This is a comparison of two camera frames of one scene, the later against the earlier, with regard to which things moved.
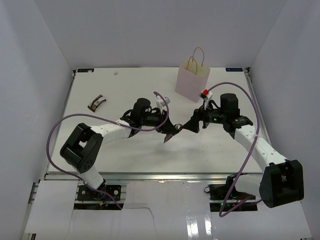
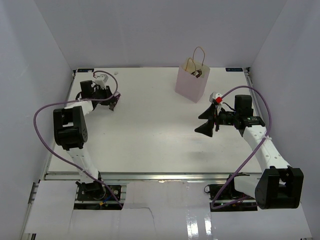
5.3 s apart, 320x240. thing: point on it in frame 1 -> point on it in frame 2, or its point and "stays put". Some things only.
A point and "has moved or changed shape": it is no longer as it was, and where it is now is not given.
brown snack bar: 178,127 -> 197,73
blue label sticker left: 85,70 stays put
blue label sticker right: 234,69 stays put
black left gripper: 167,128 -> 106,90
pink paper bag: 192,77 stays put
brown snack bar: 93,105 has moved or changed shape
